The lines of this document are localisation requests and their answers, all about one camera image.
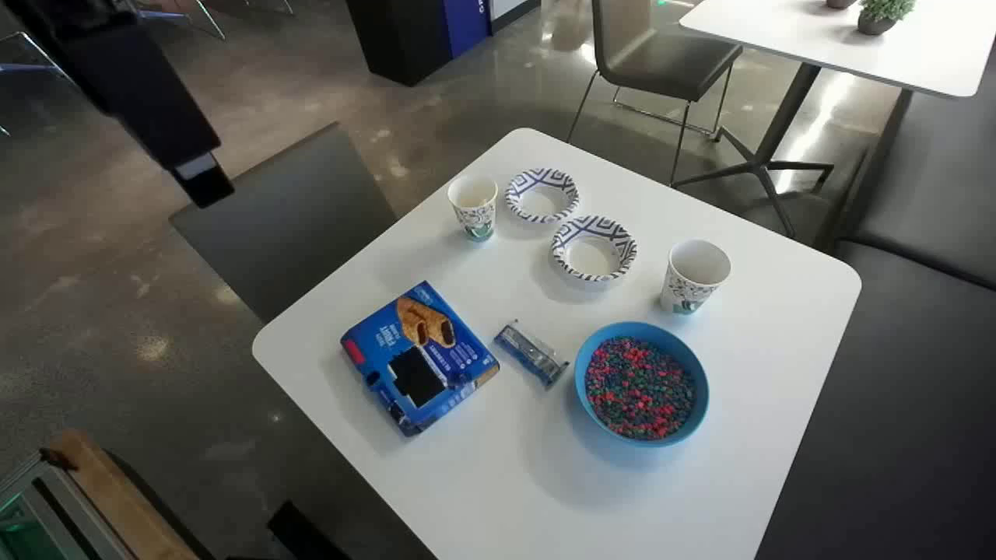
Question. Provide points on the grey chair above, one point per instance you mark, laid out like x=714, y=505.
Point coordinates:
x=281, y=220

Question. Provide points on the small green potted plant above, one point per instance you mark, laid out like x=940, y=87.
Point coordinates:
x=882, y=12

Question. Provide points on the black table base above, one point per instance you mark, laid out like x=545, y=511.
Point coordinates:
x=305, y=533

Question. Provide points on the blue patterned paper bowl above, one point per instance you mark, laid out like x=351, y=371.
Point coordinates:
x=544, y=196
x=593, y=253

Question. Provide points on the patterned paper cup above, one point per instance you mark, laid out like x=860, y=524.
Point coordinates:
x=687, y=293
x=475, y=220

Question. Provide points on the green metal frame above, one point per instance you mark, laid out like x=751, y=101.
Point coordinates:
x=26, y=516

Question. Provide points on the black upholstered bench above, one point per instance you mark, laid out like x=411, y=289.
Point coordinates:
x=912, y=363

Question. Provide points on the white side table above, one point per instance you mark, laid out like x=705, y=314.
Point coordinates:
x=912, y=49

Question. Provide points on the multicoloured beads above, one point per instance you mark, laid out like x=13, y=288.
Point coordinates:
x=641, y=390

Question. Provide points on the black cabinet with blue panel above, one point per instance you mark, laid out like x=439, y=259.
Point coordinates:
x=406, y=34

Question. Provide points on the dark chair with metal legs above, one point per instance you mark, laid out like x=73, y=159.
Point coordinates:
x=665, y=56

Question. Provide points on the blue snack bar wrapper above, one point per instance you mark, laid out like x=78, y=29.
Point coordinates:
x=529, y=352

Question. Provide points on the blue snack bar box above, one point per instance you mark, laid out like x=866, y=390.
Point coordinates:
x=418, y=359

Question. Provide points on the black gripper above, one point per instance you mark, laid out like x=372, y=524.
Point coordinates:
x=126, y=80

